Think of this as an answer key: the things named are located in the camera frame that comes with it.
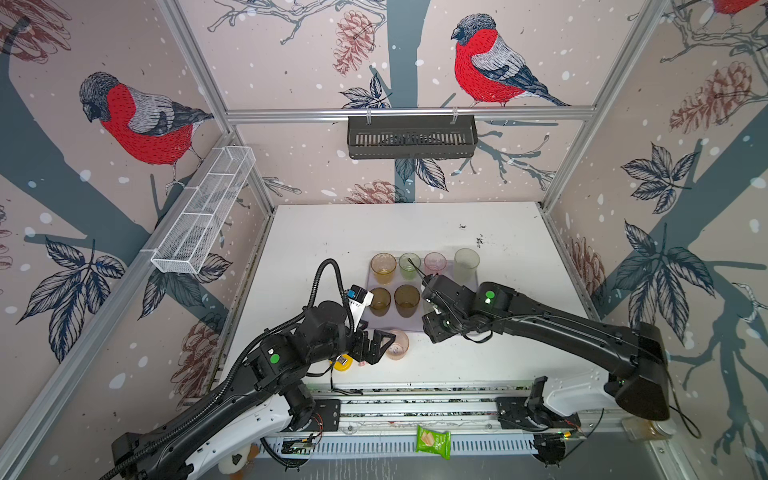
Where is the yellow clear glass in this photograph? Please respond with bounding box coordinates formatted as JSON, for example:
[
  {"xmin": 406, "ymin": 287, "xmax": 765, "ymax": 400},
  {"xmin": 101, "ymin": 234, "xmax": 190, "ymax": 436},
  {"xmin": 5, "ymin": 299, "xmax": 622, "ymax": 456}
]
[{"xmin": 370, "ymin": 252, "xmax": 398, "ymax": 285}]

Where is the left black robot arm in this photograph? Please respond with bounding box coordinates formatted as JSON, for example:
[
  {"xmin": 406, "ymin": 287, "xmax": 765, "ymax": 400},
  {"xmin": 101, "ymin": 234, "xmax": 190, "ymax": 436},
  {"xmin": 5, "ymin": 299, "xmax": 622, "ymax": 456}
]
[{"xmin": 104, "ymin": 301, "xmax": 396, "ymax": 479}]

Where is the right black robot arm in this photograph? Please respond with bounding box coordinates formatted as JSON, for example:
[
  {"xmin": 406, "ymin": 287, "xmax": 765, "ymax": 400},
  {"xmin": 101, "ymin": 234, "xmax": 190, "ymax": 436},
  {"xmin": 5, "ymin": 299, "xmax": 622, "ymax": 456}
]
[{"xmin": 422, "ymin": 274, "xmax": 670, "ymax": 421}]

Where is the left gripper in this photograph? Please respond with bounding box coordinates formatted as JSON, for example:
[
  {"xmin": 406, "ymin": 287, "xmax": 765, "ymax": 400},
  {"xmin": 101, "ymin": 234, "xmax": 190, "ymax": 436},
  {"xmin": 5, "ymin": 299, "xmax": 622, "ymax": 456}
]
[{"xmin": 309, "ymin": 315, "xmax": 398, "ymax": 364}]

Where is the lilac plastic tray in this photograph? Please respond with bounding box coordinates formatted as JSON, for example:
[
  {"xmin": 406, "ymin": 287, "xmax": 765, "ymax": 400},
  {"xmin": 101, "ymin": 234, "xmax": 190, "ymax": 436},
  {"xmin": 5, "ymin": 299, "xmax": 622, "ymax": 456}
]
[{"xmin": 362, "ymin": 256, "xmax": 478, "ymax": 332}]

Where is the olive brown glass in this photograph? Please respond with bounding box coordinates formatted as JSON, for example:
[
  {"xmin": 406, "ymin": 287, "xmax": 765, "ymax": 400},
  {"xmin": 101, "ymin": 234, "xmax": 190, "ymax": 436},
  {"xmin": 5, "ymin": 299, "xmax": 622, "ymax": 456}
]
[{"xmin": 394, "ymin": 284, "xmax": 421, "ymax": 318}]

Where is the pink clear glass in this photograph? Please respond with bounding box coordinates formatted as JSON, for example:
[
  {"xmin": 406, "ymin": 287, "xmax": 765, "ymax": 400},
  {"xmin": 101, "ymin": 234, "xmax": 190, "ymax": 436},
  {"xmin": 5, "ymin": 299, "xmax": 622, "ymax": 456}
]
[{"xmin": 423, "ymin": 252, "xmax": 447, "ymax": 275}]

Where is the brown textured glass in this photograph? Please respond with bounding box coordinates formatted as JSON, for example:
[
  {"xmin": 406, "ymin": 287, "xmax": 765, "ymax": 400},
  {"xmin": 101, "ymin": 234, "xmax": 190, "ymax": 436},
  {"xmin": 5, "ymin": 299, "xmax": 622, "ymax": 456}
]
[{"xmin": 369, "ymin": 287, "xmax": 391, "ymax": 317}]

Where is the plastic jar with lid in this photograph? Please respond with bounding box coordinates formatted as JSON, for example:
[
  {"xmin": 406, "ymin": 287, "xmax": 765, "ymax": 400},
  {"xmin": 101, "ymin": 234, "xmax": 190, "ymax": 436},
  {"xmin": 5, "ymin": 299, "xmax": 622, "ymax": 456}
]
[{"xmin": 622, "ymin": 416, "xmax": 677, "ymax": 442}]

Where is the pink textured glass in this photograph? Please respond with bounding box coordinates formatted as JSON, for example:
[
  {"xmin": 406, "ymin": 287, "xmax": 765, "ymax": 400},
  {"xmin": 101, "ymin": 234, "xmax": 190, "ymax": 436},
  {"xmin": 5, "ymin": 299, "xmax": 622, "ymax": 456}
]
[{"xmin": 386, "ymin": 329, "xmax": 410, "ymax": 361}]

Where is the aluminium rail frame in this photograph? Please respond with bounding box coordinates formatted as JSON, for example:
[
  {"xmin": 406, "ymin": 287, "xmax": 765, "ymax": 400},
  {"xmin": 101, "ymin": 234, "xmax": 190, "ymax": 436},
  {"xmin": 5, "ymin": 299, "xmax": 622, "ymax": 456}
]
[{"xmin": 170, "ymin": 383, "xmax": 661, "ymax": 463}]

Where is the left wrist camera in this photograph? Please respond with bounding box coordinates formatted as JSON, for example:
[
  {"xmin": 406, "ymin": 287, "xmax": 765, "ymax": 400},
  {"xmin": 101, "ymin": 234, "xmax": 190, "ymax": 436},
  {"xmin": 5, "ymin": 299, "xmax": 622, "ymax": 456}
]
[{"xmin": 346, "ymin": 285, "xmax": 374, "ymax": 330}]

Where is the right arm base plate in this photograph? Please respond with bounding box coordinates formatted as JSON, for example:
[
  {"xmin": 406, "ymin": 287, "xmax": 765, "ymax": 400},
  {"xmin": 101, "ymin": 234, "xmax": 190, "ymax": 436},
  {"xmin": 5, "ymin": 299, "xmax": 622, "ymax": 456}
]
[{"xmin": 495, "ymin": 397, "xmax": 581, "ymax": 432}]

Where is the green snack packet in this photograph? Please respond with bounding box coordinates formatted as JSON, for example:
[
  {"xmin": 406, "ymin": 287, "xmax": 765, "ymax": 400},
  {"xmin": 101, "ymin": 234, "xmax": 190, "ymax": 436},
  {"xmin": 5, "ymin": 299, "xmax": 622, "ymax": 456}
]
[{"xmin": 415, "ymin": 425, "xmax": 452, "ymax": 460}]

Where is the black wall basket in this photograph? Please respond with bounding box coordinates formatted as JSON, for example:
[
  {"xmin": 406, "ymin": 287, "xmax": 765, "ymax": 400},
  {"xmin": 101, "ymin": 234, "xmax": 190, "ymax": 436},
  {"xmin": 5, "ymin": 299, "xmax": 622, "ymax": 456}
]
[{"xmin": 347, "ymin": 115, "xmax": 478, "ymax": 160}]

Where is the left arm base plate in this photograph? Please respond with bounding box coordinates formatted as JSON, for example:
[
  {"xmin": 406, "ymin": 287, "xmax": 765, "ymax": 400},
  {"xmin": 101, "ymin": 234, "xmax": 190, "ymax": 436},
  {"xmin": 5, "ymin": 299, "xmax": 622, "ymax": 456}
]
[{"xmin": 306, "ymin": 399, "xmax": 341, "ymax": 432}]

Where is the green clear glass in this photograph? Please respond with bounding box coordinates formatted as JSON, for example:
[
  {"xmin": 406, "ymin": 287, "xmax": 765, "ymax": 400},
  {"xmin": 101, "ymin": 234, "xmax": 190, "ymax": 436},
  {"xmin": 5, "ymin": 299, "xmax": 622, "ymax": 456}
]
[{"xmin": 398, "ymin": 252, "xmax": 421, "ymax": 281}]

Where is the plush toy dog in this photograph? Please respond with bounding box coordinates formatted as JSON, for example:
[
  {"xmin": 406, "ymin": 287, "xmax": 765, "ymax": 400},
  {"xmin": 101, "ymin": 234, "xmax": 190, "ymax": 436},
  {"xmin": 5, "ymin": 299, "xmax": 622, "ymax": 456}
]
[{"xmin": 218, "ymin": 444, "xmax": 260, "ymax": 480}]

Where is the yellow tape measure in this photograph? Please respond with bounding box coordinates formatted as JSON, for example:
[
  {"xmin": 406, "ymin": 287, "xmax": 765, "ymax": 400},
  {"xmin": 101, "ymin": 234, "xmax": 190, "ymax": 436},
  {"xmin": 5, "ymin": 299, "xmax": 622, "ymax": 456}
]
[{"xmin": 333, "ymin": 354, "xmax": 354, "ymax": 372}]

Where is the pale green frosted glass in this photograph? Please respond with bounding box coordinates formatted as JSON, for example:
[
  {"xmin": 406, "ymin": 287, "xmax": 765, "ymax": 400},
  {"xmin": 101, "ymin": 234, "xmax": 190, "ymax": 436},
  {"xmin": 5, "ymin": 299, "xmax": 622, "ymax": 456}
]
[{"xmin": 453, "ymin": 248, "xmax": 480, "ymax": 284}]

